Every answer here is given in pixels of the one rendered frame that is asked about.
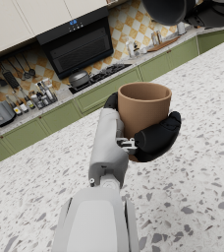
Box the black range hood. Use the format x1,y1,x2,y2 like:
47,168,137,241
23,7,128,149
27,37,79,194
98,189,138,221
35,6,115,81

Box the wooden tray with bottles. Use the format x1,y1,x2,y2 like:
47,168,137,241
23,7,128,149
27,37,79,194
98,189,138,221
146,30,181,53

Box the spice bottle rack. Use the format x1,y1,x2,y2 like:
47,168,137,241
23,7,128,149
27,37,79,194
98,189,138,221
28,78,59,109

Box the hanging kitchen utensils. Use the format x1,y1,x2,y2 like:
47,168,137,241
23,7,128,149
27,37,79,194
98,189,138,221
0,50,37,92

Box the cream wall cabinets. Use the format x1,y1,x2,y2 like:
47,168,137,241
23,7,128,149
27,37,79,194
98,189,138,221
0,0,109,59

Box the brown cup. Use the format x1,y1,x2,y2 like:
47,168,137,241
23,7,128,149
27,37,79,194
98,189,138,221
117,82,173,162

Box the grey cooking pot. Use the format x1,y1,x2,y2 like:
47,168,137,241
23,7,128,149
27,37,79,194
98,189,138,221
68,69,91,89

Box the black gas stove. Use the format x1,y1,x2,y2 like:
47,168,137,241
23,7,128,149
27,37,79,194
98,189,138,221
68,63,133,95

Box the grey toaster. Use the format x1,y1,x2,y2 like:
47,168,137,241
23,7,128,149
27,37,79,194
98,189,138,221
0,100,18,128

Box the black hanging pan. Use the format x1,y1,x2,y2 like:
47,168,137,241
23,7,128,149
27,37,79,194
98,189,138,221
140,0,196,27

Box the green base cabinets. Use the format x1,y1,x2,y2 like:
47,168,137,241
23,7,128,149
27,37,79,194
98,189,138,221
0,28,224,170

